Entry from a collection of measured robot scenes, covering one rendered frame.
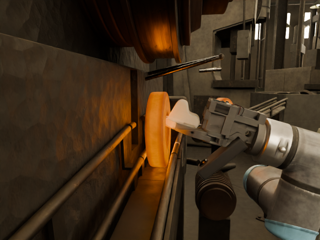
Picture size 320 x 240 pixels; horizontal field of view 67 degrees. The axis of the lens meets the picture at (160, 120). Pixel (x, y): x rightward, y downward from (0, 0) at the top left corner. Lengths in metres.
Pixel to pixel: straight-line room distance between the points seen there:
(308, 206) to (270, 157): 0.11
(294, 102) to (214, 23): 1.36
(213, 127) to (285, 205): 0.20
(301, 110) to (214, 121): 2.24
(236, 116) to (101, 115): 0.27
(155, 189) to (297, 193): 0.27
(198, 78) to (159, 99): 2.75
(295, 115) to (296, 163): 2.15
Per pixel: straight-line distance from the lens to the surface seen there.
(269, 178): 0.63
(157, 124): 0.44
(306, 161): 0.52
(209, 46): 3.21
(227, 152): 0.50
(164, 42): 0.42
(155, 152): 0.45
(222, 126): 0.48
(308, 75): 4.40
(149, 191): 0.43
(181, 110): 0.48
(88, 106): 0.30
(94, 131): 0.32
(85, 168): 0.28
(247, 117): 0.51
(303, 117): 2.71
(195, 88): 3.21
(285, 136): 0.50
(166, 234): 0.27
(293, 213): 0.54
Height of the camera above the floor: 0.84
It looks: 8 degrees down
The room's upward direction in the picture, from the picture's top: straight up
